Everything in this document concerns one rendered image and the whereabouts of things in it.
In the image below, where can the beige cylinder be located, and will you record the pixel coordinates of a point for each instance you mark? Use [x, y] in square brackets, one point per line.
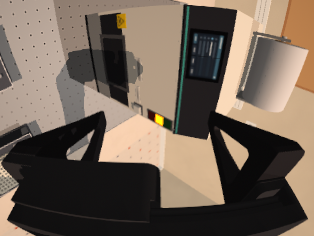
[273, 74]

